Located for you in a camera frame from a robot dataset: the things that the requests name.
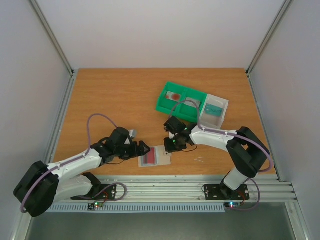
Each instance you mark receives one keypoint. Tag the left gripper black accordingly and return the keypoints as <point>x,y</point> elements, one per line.
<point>135,153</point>

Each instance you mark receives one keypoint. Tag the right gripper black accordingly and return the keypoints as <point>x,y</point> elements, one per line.
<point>175,144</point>

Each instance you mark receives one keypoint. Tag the red credit card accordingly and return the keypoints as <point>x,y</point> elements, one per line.
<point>150,158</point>

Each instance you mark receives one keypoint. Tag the beige leather card holder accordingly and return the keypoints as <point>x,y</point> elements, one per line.
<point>157,156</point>

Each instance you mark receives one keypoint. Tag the teal credit card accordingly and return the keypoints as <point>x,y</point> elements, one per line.
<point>213,110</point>

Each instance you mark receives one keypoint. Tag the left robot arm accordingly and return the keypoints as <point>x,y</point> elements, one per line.
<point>44,184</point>

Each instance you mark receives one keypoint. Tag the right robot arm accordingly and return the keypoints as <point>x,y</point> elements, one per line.
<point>246,151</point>

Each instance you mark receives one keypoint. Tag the grey card in bin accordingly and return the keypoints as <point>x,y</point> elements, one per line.
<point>192,102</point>

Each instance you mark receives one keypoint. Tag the card with red circles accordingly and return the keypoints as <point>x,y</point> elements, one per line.
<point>172,96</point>

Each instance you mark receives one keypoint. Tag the white translucent bin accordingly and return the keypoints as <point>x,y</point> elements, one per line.
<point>212,121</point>

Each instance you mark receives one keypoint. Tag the left small circuit board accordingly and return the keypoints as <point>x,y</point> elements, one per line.
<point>94,206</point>

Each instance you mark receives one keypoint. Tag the small circuit board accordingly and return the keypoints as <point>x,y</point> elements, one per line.
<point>233,205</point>
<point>94,206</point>

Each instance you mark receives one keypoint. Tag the right small circuit board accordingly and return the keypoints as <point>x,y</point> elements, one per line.
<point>233,205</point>

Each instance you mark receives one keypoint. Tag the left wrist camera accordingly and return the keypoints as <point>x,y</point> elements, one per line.
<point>132,134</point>

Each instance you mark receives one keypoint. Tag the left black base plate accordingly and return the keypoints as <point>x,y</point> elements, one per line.
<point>105,191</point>

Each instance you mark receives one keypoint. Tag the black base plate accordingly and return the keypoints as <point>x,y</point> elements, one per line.
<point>105,191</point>
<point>217,192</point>

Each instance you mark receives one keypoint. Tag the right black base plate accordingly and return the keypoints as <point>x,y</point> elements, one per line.
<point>217,192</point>

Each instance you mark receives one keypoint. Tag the slotted grey cable duct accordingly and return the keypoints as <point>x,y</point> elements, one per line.
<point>133,208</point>

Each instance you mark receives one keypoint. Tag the aluminium front rail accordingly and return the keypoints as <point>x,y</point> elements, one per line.
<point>188,188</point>

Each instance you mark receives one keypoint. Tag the right aluminium frame post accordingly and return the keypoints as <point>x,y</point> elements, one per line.
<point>269,35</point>

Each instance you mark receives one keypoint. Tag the aluminium frame post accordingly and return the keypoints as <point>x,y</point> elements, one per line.
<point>269,35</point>
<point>44,22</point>

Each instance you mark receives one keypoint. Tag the left aluminium frame post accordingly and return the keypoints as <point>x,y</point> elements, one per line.
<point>44,22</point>

